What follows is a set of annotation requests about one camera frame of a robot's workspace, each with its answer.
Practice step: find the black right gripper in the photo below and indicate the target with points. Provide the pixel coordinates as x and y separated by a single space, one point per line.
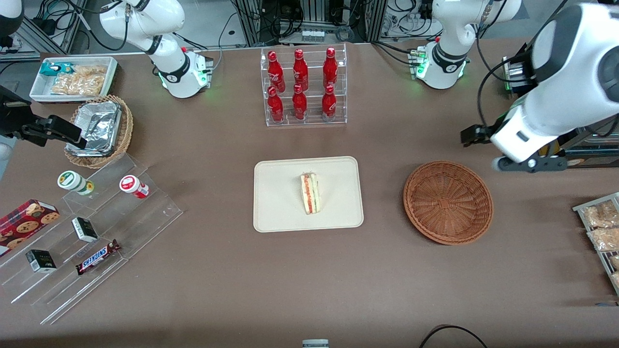
10 118

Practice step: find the triangular sandwich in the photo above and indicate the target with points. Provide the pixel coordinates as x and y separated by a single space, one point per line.
310 193

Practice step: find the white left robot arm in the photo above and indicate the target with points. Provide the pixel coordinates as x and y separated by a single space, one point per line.
556 96

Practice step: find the brown wicker basket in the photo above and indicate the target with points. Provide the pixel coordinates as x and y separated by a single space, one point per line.
447 203

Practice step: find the light wicker basket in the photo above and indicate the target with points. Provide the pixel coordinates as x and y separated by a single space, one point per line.
126 125

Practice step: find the grey snack tray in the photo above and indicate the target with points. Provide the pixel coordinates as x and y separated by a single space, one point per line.
587 241

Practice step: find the cream rectangular tray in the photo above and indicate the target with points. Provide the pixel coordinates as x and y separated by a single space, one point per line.
280 203

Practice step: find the white plastic bin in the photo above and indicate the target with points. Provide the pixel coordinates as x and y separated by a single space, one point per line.
41 89

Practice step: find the stack of foil trays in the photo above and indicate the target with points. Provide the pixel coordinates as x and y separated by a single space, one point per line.
99 125

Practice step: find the clear bag of chips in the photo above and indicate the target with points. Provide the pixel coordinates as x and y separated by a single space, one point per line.
75 87
92 72

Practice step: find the green sunflower lid cup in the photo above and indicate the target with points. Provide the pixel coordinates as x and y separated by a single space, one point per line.
71 181

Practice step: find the teal snack packet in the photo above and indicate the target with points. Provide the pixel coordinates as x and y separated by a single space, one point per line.
53 69

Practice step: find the metal connector box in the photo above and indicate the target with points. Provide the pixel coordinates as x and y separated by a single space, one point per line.
515 72

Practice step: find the red tartan cookie box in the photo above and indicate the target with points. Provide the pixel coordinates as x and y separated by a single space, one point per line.
24 222

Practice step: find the red lid yogurt cup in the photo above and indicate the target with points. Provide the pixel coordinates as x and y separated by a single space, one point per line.
133 186

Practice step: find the black box white label side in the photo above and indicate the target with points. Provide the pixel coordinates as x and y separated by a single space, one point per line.
84 229

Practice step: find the black metal stand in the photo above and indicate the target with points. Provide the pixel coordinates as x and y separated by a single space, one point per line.
587 137

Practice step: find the clear acrylic stepped shelf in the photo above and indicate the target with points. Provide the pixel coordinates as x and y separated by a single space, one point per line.
140 217

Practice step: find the black box gold Face print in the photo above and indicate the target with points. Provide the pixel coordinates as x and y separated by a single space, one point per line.
41 261

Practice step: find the Snickers chocolate bar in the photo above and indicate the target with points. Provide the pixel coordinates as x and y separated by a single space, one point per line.
98 257

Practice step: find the red cola bottle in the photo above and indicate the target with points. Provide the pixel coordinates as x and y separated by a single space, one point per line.
276 72
300 70
300 104
275 106
330 67
329 104

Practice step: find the clear bag of crackers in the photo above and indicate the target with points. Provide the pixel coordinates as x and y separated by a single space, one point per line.
602 215
615 262
607 239

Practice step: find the clear acrylic bottle rack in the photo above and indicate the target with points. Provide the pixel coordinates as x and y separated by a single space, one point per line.
314 123

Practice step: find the white power strip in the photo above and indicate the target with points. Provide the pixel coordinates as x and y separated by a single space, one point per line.
313 36

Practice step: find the grey labelled device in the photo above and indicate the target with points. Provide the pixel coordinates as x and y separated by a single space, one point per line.
315 344

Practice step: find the aluminium rail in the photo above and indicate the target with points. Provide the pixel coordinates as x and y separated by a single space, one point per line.
43 36

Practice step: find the aluminium profile frame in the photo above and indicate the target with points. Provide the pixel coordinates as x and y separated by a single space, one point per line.
251 24

